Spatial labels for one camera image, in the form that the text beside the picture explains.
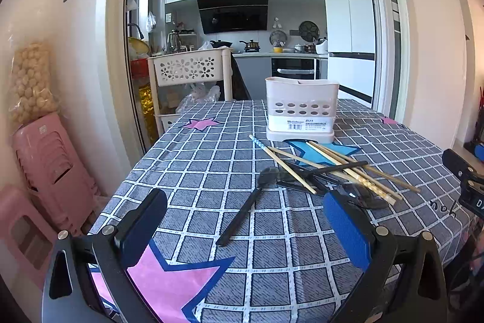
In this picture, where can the dark plastic spoon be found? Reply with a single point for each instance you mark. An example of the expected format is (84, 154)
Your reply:
(245, 207)
(372, 200)

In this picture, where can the white wall outlet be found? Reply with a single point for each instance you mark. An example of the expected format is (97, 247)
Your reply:
(168, 18)

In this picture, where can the black chopstick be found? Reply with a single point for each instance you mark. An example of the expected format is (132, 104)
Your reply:
(340, 167)
(302, 188)

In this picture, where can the pale plastic utensil holder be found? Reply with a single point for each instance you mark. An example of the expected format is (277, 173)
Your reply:
(298, 126)

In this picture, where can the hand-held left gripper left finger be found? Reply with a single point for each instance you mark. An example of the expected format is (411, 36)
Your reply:
(145, 228)

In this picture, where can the round metal steamer rack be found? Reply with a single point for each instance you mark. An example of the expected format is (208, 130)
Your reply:
(278, 38)

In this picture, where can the blue patterned wooden chopstick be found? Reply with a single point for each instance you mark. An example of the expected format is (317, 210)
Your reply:
(281, 162)

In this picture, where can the clear plastic bag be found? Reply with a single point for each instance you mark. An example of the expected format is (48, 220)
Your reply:
(200, 96)

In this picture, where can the black round moulded pan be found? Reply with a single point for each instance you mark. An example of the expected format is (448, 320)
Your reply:
(309, 29)

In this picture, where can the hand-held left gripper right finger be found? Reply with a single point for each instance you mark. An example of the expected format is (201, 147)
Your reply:
(346, 232)

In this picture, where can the dark kitchen faucet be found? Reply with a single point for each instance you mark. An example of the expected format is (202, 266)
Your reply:
(133, 25)

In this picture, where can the hanging plastic bag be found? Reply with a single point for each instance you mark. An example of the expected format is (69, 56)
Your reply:
(150, 22)

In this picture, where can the white plastic storage cart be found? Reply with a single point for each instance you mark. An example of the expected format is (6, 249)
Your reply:
(185, 67)

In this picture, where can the white plastic bag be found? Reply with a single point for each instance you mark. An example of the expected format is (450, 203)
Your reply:
(206, 46)

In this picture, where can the stack of pink plastic stools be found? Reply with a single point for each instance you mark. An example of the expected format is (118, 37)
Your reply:
(45, 149)

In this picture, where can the small white pot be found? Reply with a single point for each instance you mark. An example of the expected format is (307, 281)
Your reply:
(298, 48)

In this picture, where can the grey checked star tablecloth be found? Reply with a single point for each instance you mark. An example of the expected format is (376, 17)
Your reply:
(227, 156)

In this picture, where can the black built-in oven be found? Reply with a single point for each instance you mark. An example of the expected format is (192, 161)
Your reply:
(293, 65)

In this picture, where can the grey base cabinet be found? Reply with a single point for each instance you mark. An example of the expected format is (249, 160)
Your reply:
(259, 77)

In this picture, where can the red plastic basin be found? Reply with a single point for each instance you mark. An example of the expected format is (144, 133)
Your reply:
(139, 67)

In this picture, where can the white refrigerator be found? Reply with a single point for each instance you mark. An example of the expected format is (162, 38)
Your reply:
(348, 24)

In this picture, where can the steel pot on stove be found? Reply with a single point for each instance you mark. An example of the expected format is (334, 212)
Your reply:
(251, 44)

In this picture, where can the white rice cooker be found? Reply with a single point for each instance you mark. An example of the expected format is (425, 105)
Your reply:
(321, 46)

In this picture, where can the black range hood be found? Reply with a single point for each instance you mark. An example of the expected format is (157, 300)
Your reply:
(230, 14)

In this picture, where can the single pink stool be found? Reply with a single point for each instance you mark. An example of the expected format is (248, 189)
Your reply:
(22, 232)

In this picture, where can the small steel pot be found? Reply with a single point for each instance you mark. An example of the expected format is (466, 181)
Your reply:
(309, 48)

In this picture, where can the yellow strainer bowl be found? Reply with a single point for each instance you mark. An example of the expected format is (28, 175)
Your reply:
(137, 45)

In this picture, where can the clear bag of pale balls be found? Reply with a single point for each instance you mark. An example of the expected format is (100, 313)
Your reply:
(32, 81)

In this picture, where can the gold foil bundle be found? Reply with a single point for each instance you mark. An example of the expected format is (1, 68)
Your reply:
(147, 107)

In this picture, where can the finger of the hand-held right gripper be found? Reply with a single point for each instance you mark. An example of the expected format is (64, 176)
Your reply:
(476, 152)
(455, 160)

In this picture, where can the black wok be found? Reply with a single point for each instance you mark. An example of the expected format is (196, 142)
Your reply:
(221, 43)

